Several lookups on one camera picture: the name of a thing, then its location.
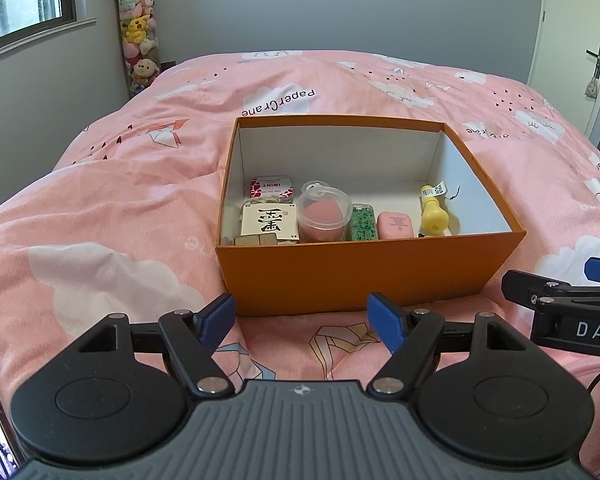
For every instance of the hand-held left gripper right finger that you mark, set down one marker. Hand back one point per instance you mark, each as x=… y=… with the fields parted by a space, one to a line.
x=387 y=321

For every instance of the yellow stamp bottle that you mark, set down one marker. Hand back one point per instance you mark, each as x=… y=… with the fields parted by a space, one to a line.
x=432 y=217

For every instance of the white and red mint tin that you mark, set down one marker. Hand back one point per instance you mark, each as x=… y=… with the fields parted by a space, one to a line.
x=270 y=187

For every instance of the gold cardboard box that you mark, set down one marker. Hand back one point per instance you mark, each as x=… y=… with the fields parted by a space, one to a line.
x=255 y=240

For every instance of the plush toy holder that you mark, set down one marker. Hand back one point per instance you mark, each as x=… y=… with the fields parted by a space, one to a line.
x=137 y=30

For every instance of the orange cardboard box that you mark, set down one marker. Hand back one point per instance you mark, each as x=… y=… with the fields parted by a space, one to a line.
x=355 y=275

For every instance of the small black object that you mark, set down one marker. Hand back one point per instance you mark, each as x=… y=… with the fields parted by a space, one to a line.
x=168 y=64

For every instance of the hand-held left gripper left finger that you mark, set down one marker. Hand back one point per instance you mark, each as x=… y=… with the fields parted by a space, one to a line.
x=215 y=317

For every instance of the white door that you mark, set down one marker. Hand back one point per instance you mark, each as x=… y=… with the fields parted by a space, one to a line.
x=560 y=20

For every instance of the green glitter case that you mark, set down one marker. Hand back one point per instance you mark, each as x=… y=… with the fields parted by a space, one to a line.
x=364 y=225

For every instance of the pink makeup sponge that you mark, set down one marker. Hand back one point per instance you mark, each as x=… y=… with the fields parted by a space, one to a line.
x=325 y=217

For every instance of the pink rounded case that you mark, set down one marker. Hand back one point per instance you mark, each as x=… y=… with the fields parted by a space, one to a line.
x=395 y=224

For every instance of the cream box with black calligraphy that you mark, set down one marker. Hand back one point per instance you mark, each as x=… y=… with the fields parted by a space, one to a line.
x=270 y=220

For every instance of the pink printed blanket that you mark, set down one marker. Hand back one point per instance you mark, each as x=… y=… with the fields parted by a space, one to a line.
x=105 y=200

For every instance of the small hanging pouch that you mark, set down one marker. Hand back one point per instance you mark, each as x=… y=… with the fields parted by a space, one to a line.
x=591 y=87

